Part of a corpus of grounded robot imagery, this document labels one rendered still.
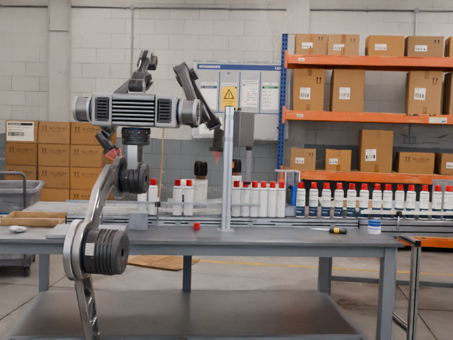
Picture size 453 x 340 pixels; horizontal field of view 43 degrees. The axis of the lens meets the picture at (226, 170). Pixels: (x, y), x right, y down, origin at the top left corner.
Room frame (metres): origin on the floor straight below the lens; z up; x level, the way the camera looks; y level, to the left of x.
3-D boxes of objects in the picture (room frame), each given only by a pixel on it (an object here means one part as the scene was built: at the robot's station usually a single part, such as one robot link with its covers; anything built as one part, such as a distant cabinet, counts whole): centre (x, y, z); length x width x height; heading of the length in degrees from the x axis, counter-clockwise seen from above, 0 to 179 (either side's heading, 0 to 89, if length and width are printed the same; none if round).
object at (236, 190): (3.23, -0.06, 0.98); 0.05 x 0.05 x 0.20
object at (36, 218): (3.12, 1.04, 0.85); 0.30 x 0.26 x 0.04; 96
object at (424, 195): (3.34, -1.17, 0.98); 0.05 x 0.05 x 0.20
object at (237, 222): (3.22, 0.05, 0.85); 1.65 x 0.11 x 0.05; 96
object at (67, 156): (6.75, 1.93, 0.70); 1.20 x 0.82 x 1.39; 90
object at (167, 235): (3.40, 0.20, 0.82); 2.10 x 1.31 x 0.02; 96
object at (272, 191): (3.25, -0.27, 0.98); 0.05 x 0.05 x 0.20
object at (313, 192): (3.27, -0.51, 0.98); 0.05 x 0.05 x 0.20
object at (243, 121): (3.14, -0.06, 1.38); 0.17 x 0.10 x 0.19; 151
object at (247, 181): (3.13, -0.12, 1.18); 0.04 x 0.04 x 0.21
